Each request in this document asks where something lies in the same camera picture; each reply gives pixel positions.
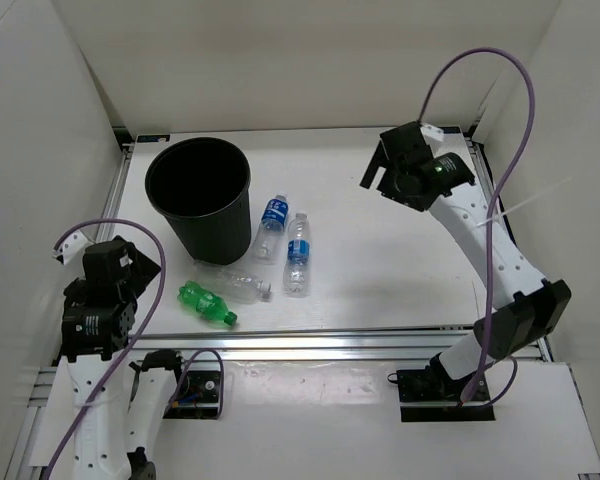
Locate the clear unlabelled plastic bottle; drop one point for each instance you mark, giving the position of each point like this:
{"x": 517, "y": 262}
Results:
{"x": 232, "y": 282}

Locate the blue corner label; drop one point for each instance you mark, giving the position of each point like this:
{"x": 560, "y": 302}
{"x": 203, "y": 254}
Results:
{"x": 153, "y": 138}
{"x": 451, "y": 130}

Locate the right blue corner label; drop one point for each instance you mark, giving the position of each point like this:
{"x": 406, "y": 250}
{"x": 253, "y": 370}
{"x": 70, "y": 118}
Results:
{"x": 451, "y": 130}

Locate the white cable tie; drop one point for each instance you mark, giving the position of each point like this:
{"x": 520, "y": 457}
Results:
{"x": 499, "y": 215}

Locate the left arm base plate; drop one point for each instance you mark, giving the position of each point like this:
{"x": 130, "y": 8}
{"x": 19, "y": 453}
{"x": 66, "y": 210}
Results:
{"x": 199, "y": 397}

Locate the green plastic bottle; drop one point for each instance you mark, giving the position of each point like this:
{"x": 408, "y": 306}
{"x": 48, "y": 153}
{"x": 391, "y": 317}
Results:
{"x": 205, "y": 304}

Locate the aluminium front rail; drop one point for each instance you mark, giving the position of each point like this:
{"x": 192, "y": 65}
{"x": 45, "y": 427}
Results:
{"x": 383, "y": 338}

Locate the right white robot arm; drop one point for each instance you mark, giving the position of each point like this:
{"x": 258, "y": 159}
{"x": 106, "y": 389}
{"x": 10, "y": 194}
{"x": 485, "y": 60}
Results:
{"x": 525, "y": 304}

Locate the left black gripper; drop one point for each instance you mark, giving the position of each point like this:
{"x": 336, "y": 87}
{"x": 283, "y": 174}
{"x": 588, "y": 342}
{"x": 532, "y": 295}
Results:
{"x": 142, "y": 269}

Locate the blue label clear bottle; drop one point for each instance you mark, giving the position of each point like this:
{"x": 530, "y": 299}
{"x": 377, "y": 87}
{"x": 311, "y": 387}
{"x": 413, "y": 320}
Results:
{"x": 297, "y": 266}

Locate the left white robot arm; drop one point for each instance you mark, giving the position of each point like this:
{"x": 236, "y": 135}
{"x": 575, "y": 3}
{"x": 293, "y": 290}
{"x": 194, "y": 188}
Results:
{"x": 119, "y": 403}

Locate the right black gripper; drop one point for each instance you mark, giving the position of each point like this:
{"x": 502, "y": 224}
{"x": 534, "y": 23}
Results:
{"x": 380, "y": 159}

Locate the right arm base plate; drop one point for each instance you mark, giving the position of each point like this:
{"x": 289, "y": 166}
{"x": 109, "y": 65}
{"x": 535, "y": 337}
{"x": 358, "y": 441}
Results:
{"x": 445, "y": 400}

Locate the black plastic bin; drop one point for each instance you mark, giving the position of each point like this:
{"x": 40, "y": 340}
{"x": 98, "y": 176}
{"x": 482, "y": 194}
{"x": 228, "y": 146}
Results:
{"x": 201, "y": 187}

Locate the left blue corner label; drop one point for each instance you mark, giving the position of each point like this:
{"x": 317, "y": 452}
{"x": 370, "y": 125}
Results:
{"x": 153, "y": 138}

